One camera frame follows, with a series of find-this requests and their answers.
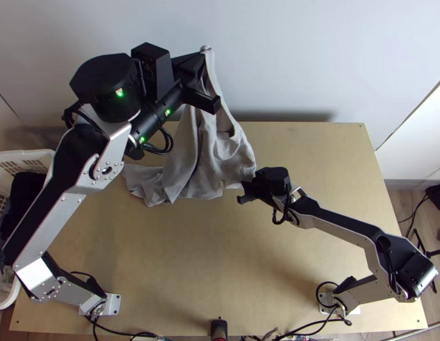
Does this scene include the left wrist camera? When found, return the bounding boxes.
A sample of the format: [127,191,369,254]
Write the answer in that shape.
[130,42,171,104]

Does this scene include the heap of clothes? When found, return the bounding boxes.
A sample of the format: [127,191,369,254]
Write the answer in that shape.
[0,171,47,300]

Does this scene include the black stand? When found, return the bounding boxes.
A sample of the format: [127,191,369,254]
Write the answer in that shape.
[413,227,440,294]

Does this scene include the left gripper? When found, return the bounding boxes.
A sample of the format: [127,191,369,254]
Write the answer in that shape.
[156,51,222,115]

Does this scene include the white laundry basket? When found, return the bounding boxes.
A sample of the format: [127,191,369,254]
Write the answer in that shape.
[0,149,56,312]

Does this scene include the light grey t-shirt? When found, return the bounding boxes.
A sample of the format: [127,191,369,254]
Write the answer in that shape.
[124,44,259,209]

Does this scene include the black cable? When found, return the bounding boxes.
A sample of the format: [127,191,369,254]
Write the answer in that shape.
[397,193,431,224]
[314,280,353,326]
[144,126,173,156]
[271,192,296,226]

